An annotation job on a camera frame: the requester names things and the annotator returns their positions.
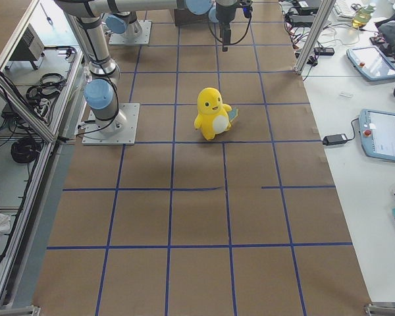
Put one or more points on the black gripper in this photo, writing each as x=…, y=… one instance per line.
x=224, y=13

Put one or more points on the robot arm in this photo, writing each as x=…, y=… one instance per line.
x=151, y=5
x=101, y=91

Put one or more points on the yellow plush toy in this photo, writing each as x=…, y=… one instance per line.
x=213, y=116

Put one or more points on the yellow liquid bottle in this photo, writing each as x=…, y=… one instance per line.
x=363, y=16

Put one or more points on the black power adapter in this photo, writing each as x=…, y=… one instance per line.
x=335, y=139

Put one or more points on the blue teach pendant far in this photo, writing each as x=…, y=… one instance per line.
x=371, y=63

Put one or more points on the blue teach pendant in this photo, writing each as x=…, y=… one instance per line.
x=371, y=63
x=377, y=134

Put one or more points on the blue teach pendant near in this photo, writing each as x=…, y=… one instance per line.
x=377, y=134

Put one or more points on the grey control box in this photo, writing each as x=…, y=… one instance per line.
x=29, y=48

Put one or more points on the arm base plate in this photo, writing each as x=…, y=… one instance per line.
x=125, y=34
x=121, y=131

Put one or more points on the aluminium frame post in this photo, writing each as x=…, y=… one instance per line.
x=314, y=33

